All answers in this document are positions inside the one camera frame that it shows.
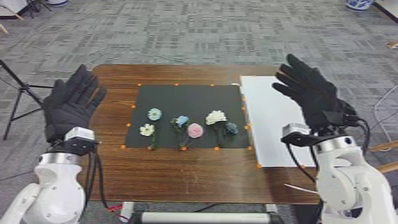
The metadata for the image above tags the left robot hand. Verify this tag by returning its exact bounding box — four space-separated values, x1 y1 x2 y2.
39 64 108 143

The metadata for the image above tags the pale teal flower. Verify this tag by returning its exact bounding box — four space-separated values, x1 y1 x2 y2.
145 107 163 123

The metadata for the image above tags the black cable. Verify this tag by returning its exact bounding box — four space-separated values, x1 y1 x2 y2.
191 202 223 213
81 151 129 223
284 143 321 184

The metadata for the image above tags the large white flower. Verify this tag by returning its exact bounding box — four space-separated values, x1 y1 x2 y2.
204 109 229 148

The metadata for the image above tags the blue flower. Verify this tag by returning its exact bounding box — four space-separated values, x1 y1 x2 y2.
168 115 191 148

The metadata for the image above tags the small white flower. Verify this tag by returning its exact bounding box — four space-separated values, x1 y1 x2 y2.
138 123 159 150

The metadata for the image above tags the dark mat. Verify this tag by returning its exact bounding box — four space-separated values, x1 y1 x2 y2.
122 84 252 150

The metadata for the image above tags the dark teal flower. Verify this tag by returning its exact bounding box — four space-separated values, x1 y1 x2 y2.
222 121 241 136

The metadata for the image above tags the white sheet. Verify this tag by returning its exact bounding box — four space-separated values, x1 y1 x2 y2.
238 75 318 168

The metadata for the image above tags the black tripod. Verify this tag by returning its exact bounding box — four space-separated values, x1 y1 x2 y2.
0 59 56 141

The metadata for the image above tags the pink flower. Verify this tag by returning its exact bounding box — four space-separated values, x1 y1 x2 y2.
179 122 206 149

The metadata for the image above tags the pale grey bar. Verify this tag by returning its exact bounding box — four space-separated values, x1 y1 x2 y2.
129 210 284 224

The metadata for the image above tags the blue and white vase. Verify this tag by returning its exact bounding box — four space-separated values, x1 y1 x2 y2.
44 0 71 7
344 0 376 12

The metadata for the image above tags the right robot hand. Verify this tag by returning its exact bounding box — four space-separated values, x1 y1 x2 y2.
270 53 360 132

